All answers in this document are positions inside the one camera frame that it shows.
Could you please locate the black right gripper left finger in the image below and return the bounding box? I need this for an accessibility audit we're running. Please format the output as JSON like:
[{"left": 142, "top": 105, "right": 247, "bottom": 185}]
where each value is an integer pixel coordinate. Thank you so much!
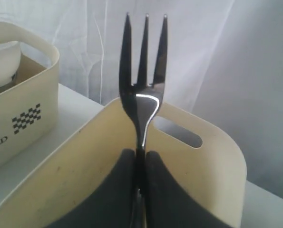
[{"left": 48, "top": 149, "right": 141, "bottom": 228}]

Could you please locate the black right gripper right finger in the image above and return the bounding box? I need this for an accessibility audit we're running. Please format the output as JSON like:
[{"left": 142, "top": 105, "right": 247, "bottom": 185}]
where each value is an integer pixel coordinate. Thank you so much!
[{"left": 145, "top": 151, "right": 229, "bottom": 228}]

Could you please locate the steel fork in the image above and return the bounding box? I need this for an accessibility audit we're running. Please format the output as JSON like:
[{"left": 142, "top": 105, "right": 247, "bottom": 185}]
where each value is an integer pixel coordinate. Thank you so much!
[{"left": 119, "top": 14, "right": 168, "bottom": 228}]

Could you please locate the white plastic bowl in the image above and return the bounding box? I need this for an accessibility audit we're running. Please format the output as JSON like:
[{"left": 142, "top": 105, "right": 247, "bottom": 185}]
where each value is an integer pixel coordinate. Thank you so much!
[{"left": 0, "top": 41, "right": 21, "bottom": 87}]

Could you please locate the cream bin with triangle mark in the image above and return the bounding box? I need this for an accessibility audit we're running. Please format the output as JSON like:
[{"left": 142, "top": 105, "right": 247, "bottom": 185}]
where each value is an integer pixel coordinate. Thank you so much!
[{"left": 0, "top": 99, "right": 246, "bottom": 228}]

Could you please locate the cream bin with circle mark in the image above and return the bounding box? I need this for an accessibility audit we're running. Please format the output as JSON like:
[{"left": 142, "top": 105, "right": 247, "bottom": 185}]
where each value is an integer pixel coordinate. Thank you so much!
[{"left": 0, "top": 21, "right": 60, "bottom": 166}]

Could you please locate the white backdrop curtain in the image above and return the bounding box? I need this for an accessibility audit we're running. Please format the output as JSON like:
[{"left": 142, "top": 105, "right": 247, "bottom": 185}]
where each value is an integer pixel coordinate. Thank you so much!
[{"left": 0, "top": 0, "right": 283, "bottom": 198}]

